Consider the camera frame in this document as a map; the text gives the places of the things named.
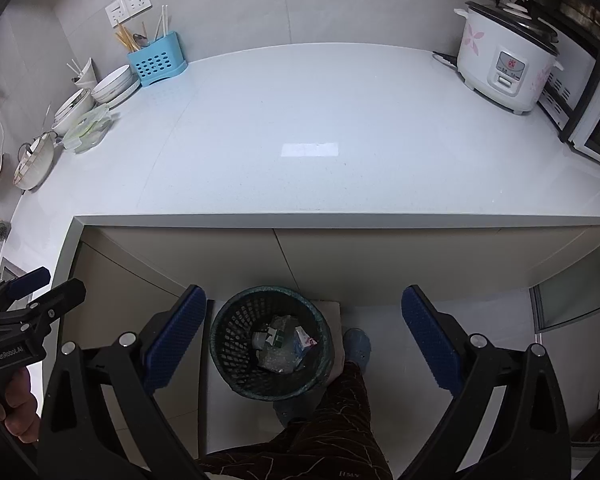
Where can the person's left hand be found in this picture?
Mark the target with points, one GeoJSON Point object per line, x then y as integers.
{"type": "Point", "coordinates": [22, 410]}

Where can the person's patterned trouser leg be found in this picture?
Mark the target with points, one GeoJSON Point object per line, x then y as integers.
{"type": "Point", "coordinates": [320, 440]}

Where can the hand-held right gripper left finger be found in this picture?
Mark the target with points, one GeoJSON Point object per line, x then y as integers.
{"type": "Point", "coordinates": [172, 340]}

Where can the patterned bowl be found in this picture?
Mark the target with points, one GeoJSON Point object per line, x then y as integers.
{"type": "Point", "coordinates": [34, 162]}

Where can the metal spoon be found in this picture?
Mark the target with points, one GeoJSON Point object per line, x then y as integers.
{"type": "Point", "coordinates": [139, 38]}

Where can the white cup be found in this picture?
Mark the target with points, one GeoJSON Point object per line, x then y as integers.
{"type": "Point", "coordinates": [86, 76]}

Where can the blue and white milk carton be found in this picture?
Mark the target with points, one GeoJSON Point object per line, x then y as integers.
{"type": "Point", "coordinates": [304, 342]}

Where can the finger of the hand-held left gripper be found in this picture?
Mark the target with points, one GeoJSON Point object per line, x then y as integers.
{"type": "Point", "coordinates": [65, 295]}
{"type": "Point", "coordinates": [30, 279]}

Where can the white chopstick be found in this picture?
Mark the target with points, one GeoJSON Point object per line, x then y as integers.
{"type": "Point", "coordinates": [164, 22]}
{"type": "Point", "coordinates": [157, 25]}

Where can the black mesh trash basket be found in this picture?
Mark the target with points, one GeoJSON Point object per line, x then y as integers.
{"type": "Point", "coordinates": [230, 340]}

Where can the white flowered rice cooker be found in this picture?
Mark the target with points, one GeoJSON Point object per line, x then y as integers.
{"type": "Point", "coordinates": [500, 50]}

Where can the grey-blue slipper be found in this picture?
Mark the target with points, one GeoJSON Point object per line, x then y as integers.
{"type": "Point", "coordinates": [357, 347]}
{"type": "Point", "coordinates": [287, 412]}

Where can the bundle of wooden chopsticks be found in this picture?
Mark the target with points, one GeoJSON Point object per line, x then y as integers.
{"type": "Point", "coordinates": [126, 40]}

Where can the grey glass panel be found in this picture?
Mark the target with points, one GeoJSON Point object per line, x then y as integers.
{"type": "Point", "coordinates": [575, 305]}

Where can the clear food container green lid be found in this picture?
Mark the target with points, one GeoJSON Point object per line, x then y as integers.
{"type": "Point", "coordinates": [87, 130]}

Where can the blue utensil holder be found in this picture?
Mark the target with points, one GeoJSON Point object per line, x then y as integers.
{"type": "Point", "coordinates": [155, 62]}

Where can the white dark-rimmed bowl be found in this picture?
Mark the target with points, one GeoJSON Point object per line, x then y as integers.
{"type": "Point", "coordinates": [72, 112]}
{"type": "Point", "coordinates": [111, 80]}

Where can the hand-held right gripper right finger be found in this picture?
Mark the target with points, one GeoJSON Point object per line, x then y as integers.
{"type": "Point", "coordinates": [432, 340]}

